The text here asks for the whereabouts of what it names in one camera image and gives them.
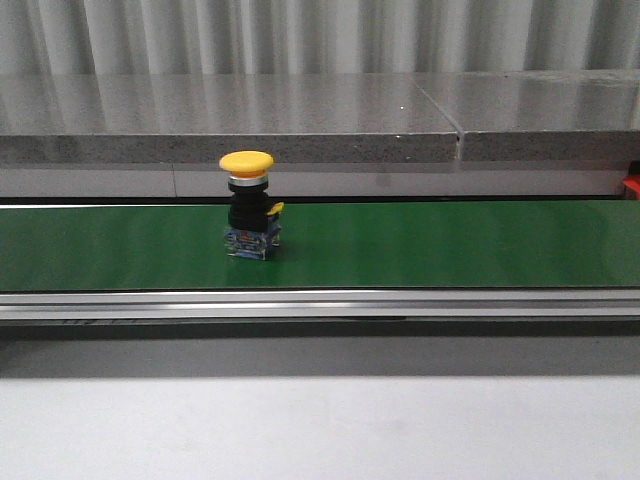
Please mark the grey stone slab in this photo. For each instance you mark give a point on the grey stone slab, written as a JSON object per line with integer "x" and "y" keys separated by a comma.
{"x": 195, "y": 119}
{"x": 588, "y": 117}

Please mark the white pleated curtain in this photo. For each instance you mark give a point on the white pleated curtain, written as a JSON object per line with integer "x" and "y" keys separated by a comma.
{"x": 293, "y": 37}

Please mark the white panel below slabs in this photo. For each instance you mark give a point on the white panel below slabs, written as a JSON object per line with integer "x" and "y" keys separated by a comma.
{"x": 208, "y": 180}

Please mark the grey stone slab right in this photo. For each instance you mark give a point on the grey stone slab right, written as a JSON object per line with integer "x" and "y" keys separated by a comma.
{"x": 588, "y": 117}

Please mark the red plastic part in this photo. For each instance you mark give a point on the red plastic part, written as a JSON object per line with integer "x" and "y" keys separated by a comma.
{"x": 631, "y": 187}

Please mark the green conveyor belt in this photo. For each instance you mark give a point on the green conveyor belt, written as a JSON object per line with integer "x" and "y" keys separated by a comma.
{"x": 555, "y": 243}

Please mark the aluminium conveyor side rail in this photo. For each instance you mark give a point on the aluminium conveyor side rail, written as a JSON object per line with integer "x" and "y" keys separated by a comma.
{"x": 318, "y": 305}

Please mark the grey stone slab left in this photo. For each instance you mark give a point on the grey stone slab left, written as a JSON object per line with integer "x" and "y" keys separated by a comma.
{"x": 195, "y": 119}

